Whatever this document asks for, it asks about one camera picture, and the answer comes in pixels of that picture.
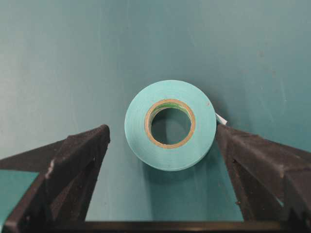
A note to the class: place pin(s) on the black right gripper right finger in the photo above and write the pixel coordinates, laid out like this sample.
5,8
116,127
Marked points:
272,181

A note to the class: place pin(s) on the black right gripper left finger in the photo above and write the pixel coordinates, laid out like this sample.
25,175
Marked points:
53,183

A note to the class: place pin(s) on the teal tape roll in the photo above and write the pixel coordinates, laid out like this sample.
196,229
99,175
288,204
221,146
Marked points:
170,125

